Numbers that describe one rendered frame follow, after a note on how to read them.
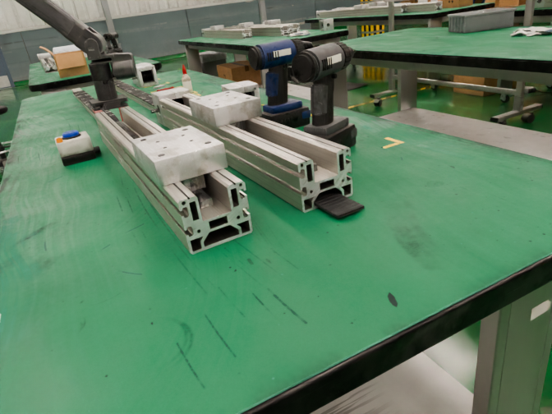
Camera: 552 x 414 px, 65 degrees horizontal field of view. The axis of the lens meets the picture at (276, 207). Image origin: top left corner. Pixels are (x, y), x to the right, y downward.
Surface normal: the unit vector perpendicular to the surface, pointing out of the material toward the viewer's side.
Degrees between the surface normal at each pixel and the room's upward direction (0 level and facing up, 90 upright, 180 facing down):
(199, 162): 90
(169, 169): 90
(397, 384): 0
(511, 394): 90
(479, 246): 0
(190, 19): 90
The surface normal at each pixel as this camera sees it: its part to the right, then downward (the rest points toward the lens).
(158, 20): 0.45, 0.33
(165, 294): -0.12, -0.90
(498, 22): 0.12, 0.41
